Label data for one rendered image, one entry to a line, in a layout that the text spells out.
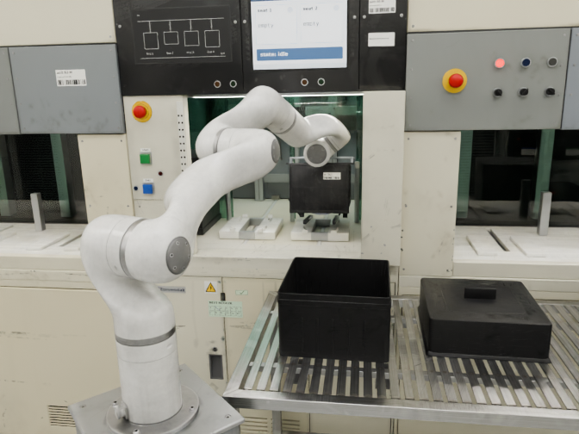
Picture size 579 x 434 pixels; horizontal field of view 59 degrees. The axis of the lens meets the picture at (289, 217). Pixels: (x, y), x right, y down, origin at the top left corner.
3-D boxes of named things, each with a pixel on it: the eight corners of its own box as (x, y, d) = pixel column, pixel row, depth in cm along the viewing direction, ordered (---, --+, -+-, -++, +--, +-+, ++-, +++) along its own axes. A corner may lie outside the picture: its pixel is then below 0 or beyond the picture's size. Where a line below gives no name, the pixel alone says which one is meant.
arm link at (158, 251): (110, 287, 102) (173, 301, 94) (84, 239, 95) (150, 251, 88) (238, 158, 136) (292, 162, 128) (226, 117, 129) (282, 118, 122)
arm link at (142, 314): (146, 351, 97) (133, 229, 91) (78, 331, 106) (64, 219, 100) (188, 325, 107) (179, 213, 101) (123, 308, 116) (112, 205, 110)
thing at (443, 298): (426, 356, 129) (428, 308, 126) (417, 306, 157) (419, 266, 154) (552, 364, 124) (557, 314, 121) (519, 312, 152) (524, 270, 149)
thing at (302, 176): (284, 224, 185) (284, 134, 182) (292, 218, 205) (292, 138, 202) (353, 225, 181) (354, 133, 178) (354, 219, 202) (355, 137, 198)
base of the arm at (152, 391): (126, 455, 97) (115, 367, 92) (94, 407, 111) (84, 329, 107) (214, 415, 108) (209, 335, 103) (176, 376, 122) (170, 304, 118)
